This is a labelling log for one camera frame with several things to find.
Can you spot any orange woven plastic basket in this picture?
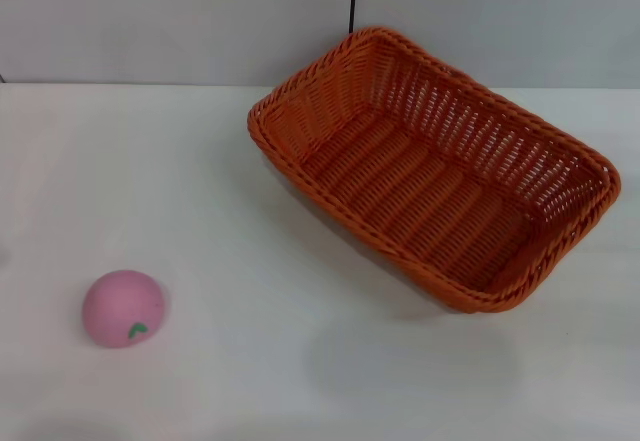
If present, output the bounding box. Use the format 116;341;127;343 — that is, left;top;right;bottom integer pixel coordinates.
245;25;622;315

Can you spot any pink toy peach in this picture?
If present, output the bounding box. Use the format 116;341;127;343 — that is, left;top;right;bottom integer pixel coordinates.
81;269;173;350

